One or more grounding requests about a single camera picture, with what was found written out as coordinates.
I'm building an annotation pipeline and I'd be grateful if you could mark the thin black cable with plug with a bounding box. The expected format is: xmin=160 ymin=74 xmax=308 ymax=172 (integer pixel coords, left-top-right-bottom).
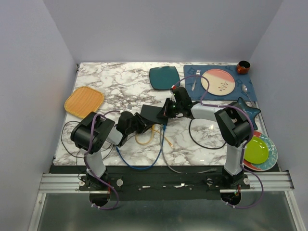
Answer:
xmin=61 ymin=121 xmax=115 ymax=167

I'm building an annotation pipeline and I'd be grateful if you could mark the black power cable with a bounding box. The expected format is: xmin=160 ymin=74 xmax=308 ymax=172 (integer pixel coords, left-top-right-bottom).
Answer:
xmin=188 ymin=117 xmax=228 ymax=150

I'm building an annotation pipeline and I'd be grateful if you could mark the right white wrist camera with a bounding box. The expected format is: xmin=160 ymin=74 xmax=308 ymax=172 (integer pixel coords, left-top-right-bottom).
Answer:
xmin=169 ymin=88 xmax=176 ymax=102

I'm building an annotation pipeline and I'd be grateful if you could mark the aluminium rail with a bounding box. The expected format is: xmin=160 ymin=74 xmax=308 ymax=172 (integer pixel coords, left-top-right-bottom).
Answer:
xmin=38 ymin=171 xmax=295 ymax=193

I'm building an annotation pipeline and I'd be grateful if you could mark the lime green plate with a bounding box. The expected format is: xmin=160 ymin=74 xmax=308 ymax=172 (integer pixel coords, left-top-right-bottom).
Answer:
xmin=244 ymin=136 xmax=269 ymax=164

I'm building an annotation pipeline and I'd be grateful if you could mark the silver spoon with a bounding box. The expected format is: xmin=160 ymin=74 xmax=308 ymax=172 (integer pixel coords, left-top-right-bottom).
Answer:
xmin=241 ymin=84 xmax=255 ymax=106

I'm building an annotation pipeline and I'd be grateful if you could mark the red and teal plate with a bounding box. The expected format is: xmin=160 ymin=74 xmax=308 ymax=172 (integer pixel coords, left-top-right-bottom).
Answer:
xmin=244 ymin=131 xmax=278 ymax=172

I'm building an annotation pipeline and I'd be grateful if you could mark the brown lacquer cup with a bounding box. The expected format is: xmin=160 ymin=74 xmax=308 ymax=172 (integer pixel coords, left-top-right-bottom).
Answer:
xmin=236 ymin=60 xmax=251 ymax=75

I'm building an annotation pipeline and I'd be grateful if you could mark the yellow ethernet cable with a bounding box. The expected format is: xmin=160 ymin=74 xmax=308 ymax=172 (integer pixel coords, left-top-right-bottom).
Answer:
xmin=134 ymin=125 xmax=175 ymax=148

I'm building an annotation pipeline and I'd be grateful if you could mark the blue ethernet cable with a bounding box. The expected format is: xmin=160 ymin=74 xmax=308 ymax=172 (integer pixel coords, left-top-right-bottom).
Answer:
xmin=115 ymin=125 xmax=167 ymax=170

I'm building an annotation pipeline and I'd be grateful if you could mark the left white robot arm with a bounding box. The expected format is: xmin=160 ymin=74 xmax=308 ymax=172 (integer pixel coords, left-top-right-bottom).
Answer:
xmin=70 ymin=109 xmax=165 ymax=192

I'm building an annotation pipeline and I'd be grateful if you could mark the teal square plate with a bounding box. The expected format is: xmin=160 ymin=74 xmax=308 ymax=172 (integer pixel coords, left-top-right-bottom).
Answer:
xmin=149 ymin=66 xmax=180 ymax=90

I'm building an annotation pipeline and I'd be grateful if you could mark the blue star-shaped dish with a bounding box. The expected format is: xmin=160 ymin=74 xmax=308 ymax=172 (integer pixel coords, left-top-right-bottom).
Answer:
xmin=237 ymin=97 xmax=261 ymax=130

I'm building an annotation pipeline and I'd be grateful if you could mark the silver fork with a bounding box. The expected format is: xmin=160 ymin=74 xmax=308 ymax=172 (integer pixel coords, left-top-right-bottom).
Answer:
xmin=192 ymin=69 xmax=201 ymax=91

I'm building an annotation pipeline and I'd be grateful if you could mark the pink and cream plate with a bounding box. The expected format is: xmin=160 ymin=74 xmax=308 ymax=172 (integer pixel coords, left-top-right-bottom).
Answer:
xmin=201 ymin=69 xmax=235 ymax=96

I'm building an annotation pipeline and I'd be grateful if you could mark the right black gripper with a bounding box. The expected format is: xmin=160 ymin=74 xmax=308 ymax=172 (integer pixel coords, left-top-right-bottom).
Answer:
xmin=157 ymin=98 xmax=182 ymax=119

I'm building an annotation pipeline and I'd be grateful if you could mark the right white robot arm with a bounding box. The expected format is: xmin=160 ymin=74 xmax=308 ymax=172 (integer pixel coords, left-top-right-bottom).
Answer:
xmin=157 ymin=87 xmax=261 ymax=189

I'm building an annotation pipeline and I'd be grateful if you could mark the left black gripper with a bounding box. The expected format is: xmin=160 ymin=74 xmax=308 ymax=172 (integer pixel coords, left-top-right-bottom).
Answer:
xmin=126 ymin=112 xmax=155 ymax=136

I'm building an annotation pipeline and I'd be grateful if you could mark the black mounting base plate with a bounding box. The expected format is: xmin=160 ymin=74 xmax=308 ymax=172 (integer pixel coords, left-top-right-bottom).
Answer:
xmin=49 ymin=165 xmax=282 ymax=202

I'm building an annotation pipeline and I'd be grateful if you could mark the black network switch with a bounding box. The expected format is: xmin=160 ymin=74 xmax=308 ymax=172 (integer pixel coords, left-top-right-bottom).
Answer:
xmin=140 ymin=104 xmax=168 ymax=125

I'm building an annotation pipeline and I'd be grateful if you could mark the blue placemat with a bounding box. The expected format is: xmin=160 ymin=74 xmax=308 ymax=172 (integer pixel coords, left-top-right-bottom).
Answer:
xmin=183 ymin=64 xmax=257 ymax=102

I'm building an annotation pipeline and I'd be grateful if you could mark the grey ethernet cable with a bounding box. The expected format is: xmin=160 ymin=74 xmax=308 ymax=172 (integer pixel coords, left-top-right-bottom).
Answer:
xmin=158 ymin=128 xmax=217 ymax=174

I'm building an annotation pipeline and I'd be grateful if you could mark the orange woven tray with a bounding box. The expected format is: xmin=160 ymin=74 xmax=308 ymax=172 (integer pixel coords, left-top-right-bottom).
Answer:
xmin=64 ymin=86 xmax=104 ymax=118

